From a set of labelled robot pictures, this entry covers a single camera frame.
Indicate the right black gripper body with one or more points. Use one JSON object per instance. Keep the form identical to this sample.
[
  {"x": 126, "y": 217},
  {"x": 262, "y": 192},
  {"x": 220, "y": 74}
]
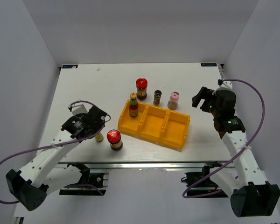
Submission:
[{"x": 214, "y": 110}]

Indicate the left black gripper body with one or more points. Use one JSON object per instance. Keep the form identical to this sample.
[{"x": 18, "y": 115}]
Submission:
[{"x": 95, "y": 129}]

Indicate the small yellow-label oil bottle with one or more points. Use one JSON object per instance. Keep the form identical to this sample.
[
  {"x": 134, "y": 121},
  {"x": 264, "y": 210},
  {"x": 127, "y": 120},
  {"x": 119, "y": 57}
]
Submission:
[{"x": 99, "y": 137}]

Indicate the yellow-cap green-label sauce bottle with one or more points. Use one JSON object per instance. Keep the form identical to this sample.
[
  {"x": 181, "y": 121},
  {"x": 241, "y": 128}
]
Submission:
[{"x": 133, "y": 105}]

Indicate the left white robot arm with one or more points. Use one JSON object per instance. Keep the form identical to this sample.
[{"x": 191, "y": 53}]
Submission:
[{"x": 32, "y": 183}]

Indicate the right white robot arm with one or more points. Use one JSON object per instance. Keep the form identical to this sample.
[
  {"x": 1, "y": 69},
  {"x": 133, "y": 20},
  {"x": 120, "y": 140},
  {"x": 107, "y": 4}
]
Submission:
[{"x": 251, "y": 194}]

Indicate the front red-lid sauce jar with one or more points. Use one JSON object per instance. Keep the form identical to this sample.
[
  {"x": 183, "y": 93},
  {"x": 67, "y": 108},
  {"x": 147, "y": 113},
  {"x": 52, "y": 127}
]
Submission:
[{"x": 114, "y": 139}]

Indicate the red-lid sauce jar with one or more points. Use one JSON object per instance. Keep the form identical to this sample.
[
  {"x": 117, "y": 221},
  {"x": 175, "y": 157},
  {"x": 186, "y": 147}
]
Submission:
[
  {"x": 141, "y": 86},
  {"x": 114, "y": 139}
]

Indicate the right blue table label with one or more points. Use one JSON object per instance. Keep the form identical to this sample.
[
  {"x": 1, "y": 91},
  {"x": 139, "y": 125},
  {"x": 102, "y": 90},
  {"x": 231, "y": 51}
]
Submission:
[{"x": 208, "y": 64}]

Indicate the blue table label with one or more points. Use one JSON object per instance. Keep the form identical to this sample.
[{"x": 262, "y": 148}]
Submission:
[
  {"x": 69, "y": 66},
  {"x": 208, "y": 64}
]

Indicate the pink-cap spice shaker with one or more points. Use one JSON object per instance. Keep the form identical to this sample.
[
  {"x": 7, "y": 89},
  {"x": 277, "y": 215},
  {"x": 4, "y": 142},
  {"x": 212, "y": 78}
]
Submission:
[{"x": 173, "y": 101}]

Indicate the black-cap spice jar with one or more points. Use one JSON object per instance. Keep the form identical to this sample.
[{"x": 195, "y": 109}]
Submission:
[{"x": 157, "y": 97}]

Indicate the yellow three-compartment bin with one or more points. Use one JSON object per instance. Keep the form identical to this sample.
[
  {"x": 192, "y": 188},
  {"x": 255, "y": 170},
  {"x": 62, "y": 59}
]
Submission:
[{"x": 156, "y": 125}]

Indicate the left blue table label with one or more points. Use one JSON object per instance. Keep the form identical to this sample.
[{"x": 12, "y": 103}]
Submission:
[{"x": 69, "y": 66}]

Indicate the rear red-lid sauce jar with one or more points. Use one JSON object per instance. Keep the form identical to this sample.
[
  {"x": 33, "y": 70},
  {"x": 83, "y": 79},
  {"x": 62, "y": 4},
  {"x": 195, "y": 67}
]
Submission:
[{"x": 141, "y": 86}]

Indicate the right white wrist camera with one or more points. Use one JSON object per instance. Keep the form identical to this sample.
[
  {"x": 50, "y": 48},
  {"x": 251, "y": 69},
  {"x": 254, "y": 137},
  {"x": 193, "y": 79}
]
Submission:
[{"x": 223, "y": 85}]

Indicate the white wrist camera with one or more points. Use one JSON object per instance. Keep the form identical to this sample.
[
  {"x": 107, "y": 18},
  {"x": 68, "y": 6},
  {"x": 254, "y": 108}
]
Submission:
[
  {"x": 77, "y": 108},
  {"x": 223, "y": 85}
]

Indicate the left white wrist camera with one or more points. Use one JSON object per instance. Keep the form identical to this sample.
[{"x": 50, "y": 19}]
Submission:
[{"x": 77, "y": 108}]

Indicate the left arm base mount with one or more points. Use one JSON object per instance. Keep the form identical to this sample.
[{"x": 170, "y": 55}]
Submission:
[{"x": 91, "y": 180}]

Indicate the aluminium table rail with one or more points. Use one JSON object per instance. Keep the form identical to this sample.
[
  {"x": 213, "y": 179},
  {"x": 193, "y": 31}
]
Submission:
[{"x": 146, "y": 165}]

